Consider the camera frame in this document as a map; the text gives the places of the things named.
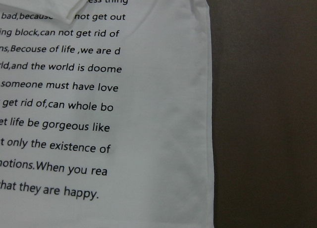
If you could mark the white long-sleeve printed shirt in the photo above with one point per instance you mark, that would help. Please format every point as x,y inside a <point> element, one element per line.
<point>105,114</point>

